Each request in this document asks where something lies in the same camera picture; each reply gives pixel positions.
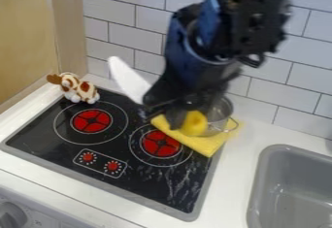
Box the silver pot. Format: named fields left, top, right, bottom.
left=189, top=95, right=241, bottom=138

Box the toy sink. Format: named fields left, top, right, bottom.
left=245, top=144, right=332, bottom=228

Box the brown and white plush dog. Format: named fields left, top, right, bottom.
left=45, top=72, right=102, bottom=106

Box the yellow cloth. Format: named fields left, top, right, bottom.
left=149, top=114, right=241, bottom=159

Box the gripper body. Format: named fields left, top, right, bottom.
left=141, top=70, right=242, bottom=114

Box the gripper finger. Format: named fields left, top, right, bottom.
left=164, top=106, right=190, bottom=131

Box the toy stove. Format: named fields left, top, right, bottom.
left=0, top=85, right=226, bottom=223

